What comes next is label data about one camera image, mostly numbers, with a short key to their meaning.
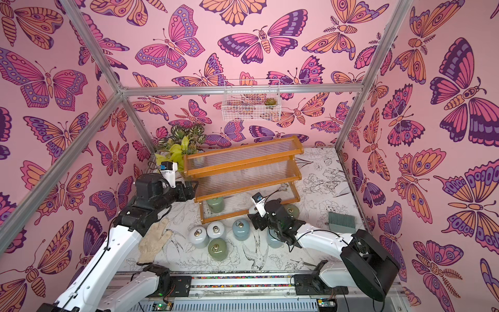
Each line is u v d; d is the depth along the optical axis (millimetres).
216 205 869
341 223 897
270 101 922
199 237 793
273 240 777
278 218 653
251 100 952
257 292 730
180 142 876
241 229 812
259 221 745
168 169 638
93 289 400
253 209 830
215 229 796
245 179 1101
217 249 747
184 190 649
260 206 740
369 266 398
